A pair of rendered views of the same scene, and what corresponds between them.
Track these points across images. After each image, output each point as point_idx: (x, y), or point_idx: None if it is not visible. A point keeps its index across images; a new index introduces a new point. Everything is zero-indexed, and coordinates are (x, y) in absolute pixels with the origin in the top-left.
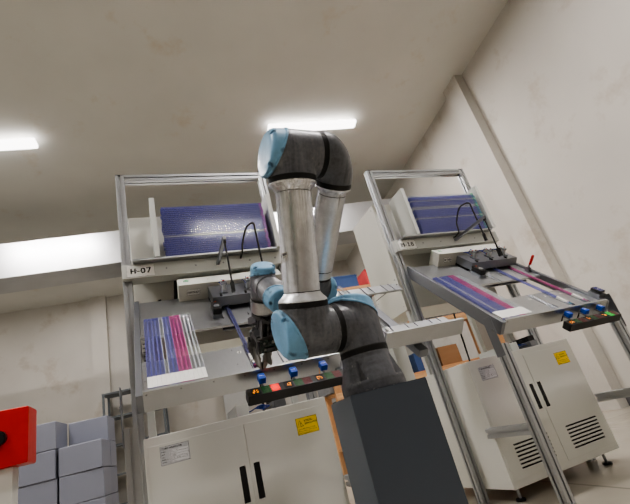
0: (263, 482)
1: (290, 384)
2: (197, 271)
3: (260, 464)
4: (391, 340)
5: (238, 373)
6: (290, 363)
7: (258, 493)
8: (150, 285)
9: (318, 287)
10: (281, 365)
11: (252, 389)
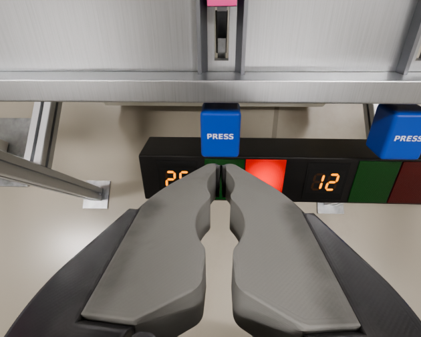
0: (227, 37)
1: (331, 186)
2: None
3: (228, 15)
4: None
5: (89, 101)
6: None
7: (216, 47)
8: None
9: None
10: (365, 103)
11: (167, 164)
